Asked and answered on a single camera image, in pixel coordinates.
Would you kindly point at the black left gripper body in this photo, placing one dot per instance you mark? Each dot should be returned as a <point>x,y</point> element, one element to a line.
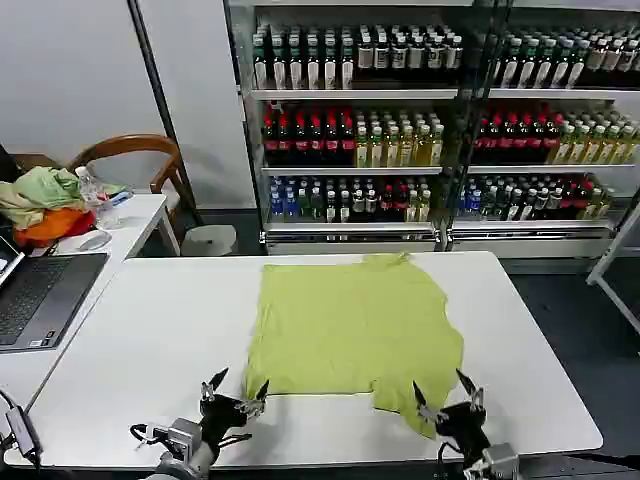
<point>220,415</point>

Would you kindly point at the round white stool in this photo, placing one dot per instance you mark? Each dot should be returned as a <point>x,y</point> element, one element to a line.
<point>209,239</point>

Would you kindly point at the orange crumpled cloth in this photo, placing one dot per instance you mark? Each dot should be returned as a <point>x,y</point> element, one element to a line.
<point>55,225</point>

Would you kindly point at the lime green shirt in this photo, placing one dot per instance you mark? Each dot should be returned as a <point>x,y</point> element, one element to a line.
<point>350,330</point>

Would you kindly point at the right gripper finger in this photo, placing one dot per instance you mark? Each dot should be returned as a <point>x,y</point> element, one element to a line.
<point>472,392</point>
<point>422,402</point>

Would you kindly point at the brown wooden chair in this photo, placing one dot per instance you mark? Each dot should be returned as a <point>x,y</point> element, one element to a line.
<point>150,147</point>

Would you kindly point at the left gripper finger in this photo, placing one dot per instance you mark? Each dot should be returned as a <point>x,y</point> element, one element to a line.
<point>256,400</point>
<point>218,380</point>

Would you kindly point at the grey laptop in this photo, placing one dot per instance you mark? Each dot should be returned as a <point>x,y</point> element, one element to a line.
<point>45,295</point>

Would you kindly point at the white metal frame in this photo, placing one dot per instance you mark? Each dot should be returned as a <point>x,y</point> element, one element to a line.
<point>612,260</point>

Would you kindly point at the beige crumpled cloth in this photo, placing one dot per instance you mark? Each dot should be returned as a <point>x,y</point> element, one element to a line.
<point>15,205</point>

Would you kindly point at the small blue item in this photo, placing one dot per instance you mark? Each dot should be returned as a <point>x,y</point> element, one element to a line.
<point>120,197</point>

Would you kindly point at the glass shelf unit with bottles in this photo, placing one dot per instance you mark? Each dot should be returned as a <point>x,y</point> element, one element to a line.
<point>550,125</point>
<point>350,125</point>

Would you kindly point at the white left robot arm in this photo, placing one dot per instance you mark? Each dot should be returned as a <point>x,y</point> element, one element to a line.
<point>182,450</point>

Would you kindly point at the grey computer mouse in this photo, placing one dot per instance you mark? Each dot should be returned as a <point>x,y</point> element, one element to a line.
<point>94,241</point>

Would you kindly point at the pale green crumpled cloth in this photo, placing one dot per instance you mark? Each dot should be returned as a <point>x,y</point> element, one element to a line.
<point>47,187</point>

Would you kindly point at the clear plastic water bottle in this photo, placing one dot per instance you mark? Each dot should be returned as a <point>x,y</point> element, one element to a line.
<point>92,195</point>

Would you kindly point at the black slanted pole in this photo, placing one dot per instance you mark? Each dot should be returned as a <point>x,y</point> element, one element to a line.
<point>162,110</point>

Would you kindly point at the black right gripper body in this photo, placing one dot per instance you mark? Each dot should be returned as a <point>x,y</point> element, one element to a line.
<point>462,425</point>

